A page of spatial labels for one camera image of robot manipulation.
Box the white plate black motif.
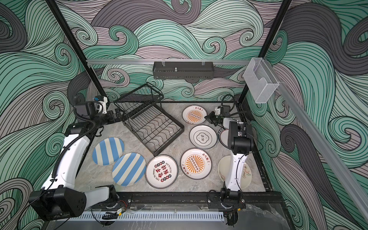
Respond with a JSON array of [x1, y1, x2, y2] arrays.
[[189, 125, 217, 150]]

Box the orange sunburst plate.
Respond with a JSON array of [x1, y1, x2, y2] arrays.
[[180, 148, 212, 180], [182, 105, 208, 125]]

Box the black wire dish rack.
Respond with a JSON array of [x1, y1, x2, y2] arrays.
[[114, 83, 185, 157]]

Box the green red rimmed plate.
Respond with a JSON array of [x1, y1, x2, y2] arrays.
[[217, 128, 229, 149]]

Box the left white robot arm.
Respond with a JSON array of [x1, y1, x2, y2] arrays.
[[28, 95, 118, 221]]

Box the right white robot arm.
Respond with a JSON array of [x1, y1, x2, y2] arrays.
[[205, 94, 254, 210]]

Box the blue striped plate far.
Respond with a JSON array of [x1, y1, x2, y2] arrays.
[[93, 137, 125, 166]]

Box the blue striped plate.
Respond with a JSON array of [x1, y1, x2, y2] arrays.
[[93, 137, 125, 166], [112, 152, 146, 186]]

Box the cream plate with drawing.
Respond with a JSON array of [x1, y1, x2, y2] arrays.
[[218, 155, 252, 191]]

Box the blue striped plate near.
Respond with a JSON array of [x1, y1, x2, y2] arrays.
[[112, 152, 146, 186]]

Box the clear plastic holder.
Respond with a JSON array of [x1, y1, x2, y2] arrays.
[[243, 57, 279, 104]]

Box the black perforated metal tray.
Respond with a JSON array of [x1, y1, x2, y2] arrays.
[[152, 62, 215, 80]]

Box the white plate red characters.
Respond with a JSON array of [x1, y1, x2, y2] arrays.
[[145, 155, 178, 189]]

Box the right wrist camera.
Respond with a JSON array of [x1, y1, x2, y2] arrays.
[[215, 105, 231, 116]]

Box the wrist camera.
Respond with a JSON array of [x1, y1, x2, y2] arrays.
[[215, 105, 231, 116], [93, 95, 108, 114]]

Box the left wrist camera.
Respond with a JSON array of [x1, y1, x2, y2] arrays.
[[93, 95, 108, 114]]

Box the aluminium rail back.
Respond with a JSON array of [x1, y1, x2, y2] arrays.
[[86, 58, 250, 66]]

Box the aluminium rail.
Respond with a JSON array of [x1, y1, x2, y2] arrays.
[[86, 58, 250, 66], [263, 60, 368, 220]]

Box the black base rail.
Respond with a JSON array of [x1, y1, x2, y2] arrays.
[[54, 191, 285, 210]]

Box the white slotted cable duct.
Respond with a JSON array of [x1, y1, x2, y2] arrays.
[[69, 211, 225, 222]]

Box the aluminium rail right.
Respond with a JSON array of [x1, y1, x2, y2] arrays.
[[263, 60, 368, 220]]

